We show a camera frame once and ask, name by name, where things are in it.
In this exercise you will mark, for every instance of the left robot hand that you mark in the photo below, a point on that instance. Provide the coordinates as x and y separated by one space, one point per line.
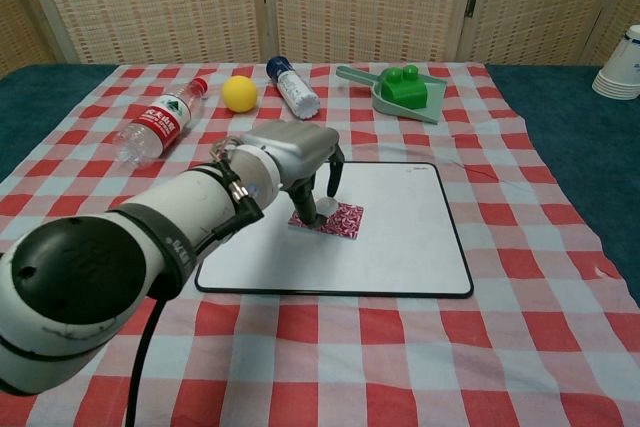
300 149

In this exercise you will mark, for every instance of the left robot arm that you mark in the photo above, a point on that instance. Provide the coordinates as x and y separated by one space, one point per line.
125 267

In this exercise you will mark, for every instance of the white board black frame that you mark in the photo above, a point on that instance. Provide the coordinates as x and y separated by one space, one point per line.
400 247

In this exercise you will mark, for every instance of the white bottle blue cap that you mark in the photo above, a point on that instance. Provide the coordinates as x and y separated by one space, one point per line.
295 89

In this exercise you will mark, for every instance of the yellow ball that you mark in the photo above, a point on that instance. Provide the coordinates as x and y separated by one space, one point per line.
239 94

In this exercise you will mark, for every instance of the green toy building block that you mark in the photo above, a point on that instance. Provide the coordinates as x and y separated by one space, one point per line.
403 89

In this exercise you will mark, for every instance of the light green dustpan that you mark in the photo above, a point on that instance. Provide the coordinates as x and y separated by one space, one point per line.
420 102

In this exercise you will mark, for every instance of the red label water bottle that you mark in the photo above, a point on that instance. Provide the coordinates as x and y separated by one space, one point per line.
155 123

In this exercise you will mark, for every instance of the woven folding screen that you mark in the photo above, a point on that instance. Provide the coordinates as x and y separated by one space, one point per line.
320 2

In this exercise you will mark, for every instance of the red checkered tablecloth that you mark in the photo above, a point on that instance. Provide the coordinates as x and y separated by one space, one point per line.
350 347

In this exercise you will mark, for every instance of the brass screen hinge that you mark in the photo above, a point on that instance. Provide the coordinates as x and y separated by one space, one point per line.
470 4

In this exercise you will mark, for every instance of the stack of white paper cups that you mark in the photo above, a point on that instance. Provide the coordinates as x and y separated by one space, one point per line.
620 72

